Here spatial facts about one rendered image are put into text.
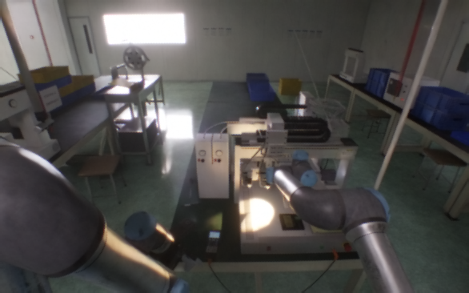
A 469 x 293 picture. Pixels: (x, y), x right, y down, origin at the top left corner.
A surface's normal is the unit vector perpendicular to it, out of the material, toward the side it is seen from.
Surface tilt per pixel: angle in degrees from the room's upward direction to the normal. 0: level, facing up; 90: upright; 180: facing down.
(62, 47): 90
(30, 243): 80
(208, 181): 90
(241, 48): 90
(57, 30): 90
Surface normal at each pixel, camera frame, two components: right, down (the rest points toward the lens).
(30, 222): 0.69, -0.08
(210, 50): 0.01, 0.47
